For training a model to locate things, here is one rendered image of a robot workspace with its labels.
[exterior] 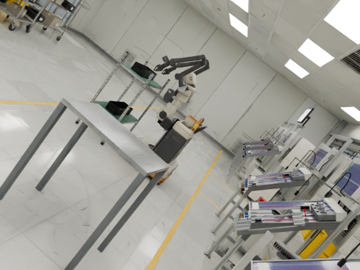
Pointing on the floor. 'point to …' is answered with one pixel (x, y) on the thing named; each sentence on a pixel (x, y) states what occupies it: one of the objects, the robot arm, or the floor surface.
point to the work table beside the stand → (106, 122)
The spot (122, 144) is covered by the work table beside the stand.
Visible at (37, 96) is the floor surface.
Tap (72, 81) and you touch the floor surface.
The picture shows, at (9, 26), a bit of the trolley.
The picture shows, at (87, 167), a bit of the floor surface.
